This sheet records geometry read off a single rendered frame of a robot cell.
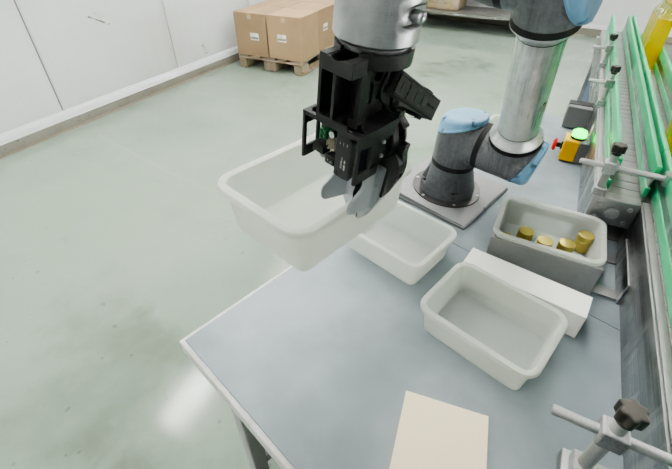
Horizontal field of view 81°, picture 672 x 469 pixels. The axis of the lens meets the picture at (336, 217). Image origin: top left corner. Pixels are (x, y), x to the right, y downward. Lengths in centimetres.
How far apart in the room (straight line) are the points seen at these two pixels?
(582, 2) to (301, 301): 70
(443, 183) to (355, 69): 80
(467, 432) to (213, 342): 47
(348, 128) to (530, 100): 58
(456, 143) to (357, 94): 71
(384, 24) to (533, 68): 55
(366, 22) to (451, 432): 53
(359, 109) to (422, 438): 46
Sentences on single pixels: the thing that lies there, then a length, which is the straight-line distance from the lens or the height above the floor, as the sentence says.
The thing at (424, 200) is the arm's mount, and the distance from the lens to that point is 112.
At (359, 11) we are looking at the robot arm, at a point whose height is 134.
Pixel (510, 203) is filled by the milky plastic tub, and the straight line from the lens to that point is 107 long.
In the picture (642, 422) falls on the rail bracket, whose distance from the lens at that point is 53.
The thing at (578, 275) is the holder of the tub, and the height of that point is 80.
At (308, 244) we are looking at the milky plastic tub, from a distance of 45.
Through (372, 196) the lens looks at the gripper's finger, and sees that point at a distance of 45.
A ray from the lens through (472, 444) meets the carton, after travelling 65.
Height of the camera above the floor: 140
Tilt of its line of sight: 38 degrees down
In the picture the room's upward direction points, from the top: straight up
